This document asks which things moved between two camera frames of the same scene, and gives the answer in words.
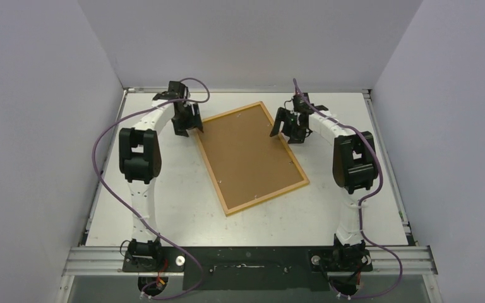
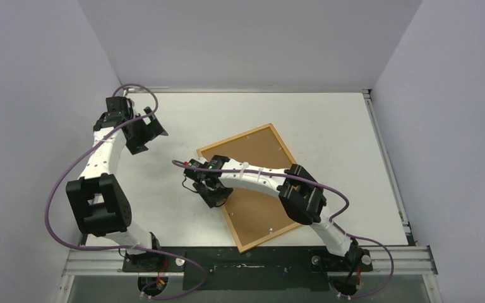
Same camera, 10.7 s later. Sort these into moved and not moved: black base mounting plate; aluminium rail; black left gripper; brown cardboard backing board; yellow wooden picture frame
Moved: yellow wooden picture frame; black left gripper; brown cardboard backing board
Not moved: aluminium rail; black base mounting plate
